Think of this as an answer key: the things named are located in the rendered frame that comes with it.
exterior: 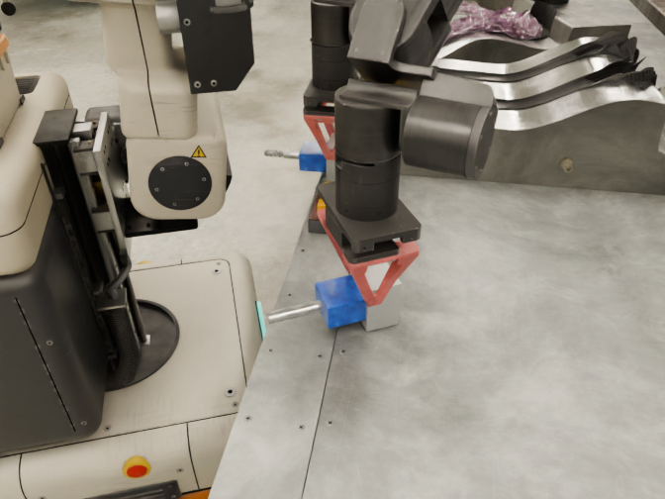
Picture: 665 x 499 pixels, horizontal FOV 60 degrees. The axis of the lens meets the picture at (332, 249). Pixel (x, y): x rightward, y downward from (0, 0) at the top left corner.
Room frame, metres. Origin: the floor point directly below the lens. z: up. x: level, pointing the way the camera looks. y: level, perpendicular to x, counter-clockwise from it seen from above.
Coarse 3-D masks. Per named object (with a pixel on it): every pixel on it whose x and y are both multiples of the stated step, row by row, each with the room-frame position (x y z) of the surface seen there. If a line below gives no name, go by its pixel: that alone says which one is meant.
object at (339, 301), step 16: (368, 272) 0.44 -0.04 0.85; (384, 272) 0.44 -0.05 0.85; (320, 288) 0.43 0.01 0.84; (336, 288) 0.43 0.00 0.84; (352, 288) 0.43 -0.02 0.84; (400, 288) 0.42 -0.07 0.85; (304, 304) 0.42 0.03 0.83; (320, 304) 0.42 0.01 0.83; (336, 304) 0.41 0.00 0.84; (352, 304) 0.41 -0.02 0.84; (384, 304) 0.42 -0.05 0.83; (272, 320) 0.40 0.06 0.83; (336, 320) 0.41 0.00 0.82; (352, 320) 0.41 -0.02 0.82; (368, 320) 0.41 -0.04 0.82; (384, 320) 0.42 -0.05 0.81
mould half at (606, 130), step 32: (448, 64) 0.95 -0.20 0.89; (480, 64) 0.96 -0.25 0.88; (512, 64) 0.95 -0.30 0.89; (576, 64) 0.85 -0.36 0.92; (512, 96) 0.82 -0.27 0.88; (576, 96) 0.75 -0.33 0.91; (608, 96) 0.71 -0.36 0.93; (640, 96) 0.70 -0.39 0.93; (512, 128) 0.72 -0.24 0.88; (544, 128) 0.70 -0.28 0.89; (576, 128) 0.70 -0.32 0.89; (608, 128) 0.69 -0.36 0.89; (640, 128) 0.69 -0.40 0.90; (512, 160) 0.71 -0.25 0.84; (544, 160) 0.70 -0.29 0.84; (576, 160) 0.70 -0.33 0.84; (608, 160) 0.69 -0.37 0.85; (640, 160) 0.68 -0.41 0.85; (640, 192) 0.68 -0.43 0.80
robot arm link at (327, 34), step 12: (312, 0) 0.74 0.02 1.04; (324, 0) 0.72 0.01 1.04; (336, 0) 0.72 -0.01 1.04; (348, 0) 0.72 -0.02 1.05; (312, 12) 0.73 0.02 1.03; (324, 12) 0.71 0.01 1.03; (336, 12) 0.71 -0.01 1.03; (348, 12) 0.72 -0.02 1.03; (312, 24) 0.73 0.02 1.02; (324, 24) 0.71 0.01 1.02; (336, 24) 0.71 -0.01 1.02; (348, 24) 0.70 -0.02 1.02; (312, 36) 0.73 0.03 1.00; (324, 36) 0.71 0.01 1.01; (336, 36) 0.71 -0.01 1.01; (348, 36) 0.72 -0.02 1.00
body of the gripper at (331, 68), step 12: (312, 48) 0.73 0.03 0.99; (324, 48) 0.71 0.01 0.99; (336, 48) 0.71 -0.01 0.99; (348, 48) 0.72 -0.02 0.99; (312, 60) 0.73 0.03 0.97; (324, 60) 0.71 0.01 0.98; (336, 60) 0.71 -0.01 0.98; (348, 60) 0.72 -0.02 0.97; (312, 72) 0.73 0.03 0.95; (324, 72) 0.71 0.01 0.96; (336, 72) 0.71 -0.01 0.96; (348, 72) 0.72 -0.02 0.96; (312, 84) 0.73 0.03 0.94; (324, 84) 0.71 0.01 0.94; (336, 84) 0.71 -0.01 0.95; (312, 96) 0.69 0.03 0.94; (324, 96) 0.69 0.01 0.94
